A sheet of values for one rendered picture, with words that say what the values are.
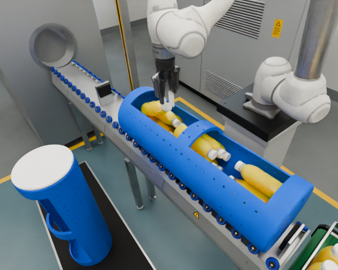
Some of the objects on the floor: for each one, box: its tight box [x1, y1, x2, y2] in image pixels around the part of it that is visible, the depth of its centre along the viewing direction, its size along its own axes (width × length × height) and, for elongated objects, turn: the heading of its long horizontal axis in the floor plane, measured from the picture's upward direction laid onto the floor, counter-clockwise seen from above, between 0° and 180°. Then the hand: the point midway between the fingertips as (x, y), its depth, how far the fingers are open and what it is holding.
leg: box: [124, 158, 143, 209], centre depth 188 cm, size 6×6×63 cm
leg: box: [145, 176, 156, 200], centre depth 195 cm, size 6×6×63 cm
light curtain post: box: [114, 0, 140, 92], centre depth 197 cm, size 6×6×170 cm
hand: (167, 101), depth 102 cm, fingers closed on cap, 4 cm apart
